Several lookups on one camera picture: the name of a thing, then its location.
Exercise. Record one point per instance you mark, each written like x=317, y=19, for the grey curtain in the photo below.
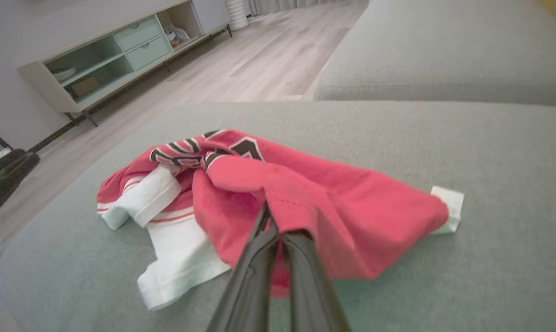
x=287, y=5

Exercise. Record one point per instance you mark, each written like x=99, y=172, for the beige and mint tv cabinet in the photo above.
x=42, y=83

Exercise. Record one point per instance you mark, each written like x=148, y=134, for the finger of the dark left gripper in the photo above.
x=3, y=163
x=10, y=180

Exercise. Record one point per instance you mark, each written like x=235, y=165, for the grey sofa cushion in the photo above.
x=444, y=46

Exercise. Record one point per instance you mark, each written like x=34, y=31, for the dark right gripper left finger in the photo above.
x=250, y=286

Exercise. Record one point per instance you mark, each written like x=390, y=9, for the white ribbed vase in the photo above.
x=236, y=14

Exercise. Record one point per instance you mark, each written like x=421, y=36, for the red jersey with black print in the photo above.
x=351, y=207

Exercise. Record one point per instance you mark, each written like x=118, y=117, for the stack of white plates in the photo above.
x=65, y=74

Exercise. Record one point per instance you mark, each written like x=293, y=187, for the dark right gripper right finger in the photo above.
x=310, y=290

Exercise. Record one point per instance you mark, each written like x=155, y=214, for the brown box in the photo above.
x=85, y=86

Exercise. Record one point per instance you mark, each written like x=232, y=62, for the grey plush toy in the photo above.
x=178, y=34

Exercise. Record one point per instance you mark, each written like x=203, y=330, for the grey fabric sofa seat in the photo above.
x=490, y=161

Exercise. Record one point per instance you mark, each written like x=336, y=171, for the mint green drawer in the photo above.
x=148, y=53
x=137, y=33

